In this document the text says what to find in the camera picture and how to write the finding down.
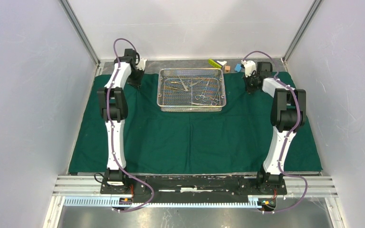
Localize blue small block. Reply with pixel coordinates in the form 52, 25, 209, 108
234, 64, 242, 73

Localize brown wooden cube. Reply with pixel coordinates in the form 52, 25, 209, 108
224, 66, 231, 73

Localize metal mesh instrument tray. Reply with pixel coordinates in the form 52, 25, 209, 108
157, 68, 227, 112

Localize green surgical cloth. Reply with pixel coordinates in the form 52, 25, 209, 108
68, 73, 323, 174

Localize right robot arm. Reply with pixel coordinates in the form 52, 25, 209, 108
241, 60, 306, 195

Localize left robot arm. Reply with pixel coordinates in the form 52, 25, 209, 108
97, 48, 145, 194

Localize white small block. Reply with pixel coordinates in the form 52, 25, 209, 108
216, 60, 227, 70

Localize steel tweezers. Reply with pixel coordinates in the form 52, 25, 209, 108
178, 76, 189, 92

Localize yellow-green lego brick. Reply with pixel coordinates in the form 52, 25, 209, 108
208, 59, 223, 69

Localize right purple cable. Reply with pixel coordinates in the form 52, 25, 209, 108
241, 50, 309, 215

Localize purple cable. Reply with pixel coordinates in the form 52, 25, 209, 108
106, 38, 155, 214
241, 50, 309, 215

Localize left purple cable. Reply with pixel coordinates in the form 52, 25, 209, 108
106, 38, 155, 214

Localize steel forceps with ring handles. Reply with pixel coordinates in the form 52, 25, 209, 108
195, 80, 210, 102

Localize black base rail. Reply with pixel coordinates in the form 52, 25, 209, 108
100, 173, 288, 208

